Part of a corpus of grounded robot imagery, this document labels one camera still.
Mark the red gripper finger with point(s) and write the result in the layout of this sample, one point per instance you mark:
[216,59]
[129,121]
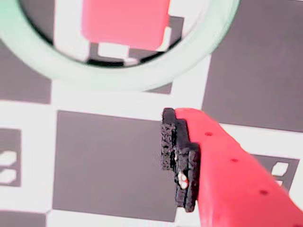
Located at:
[225,177]

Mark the red cube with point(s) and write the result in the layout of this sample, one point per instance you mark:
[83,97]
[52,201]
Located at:
[125,23]

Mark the checkerboard marker mat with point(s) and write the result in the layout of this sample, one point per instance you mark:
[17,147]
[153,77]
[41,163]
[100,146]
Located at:
[106,165]

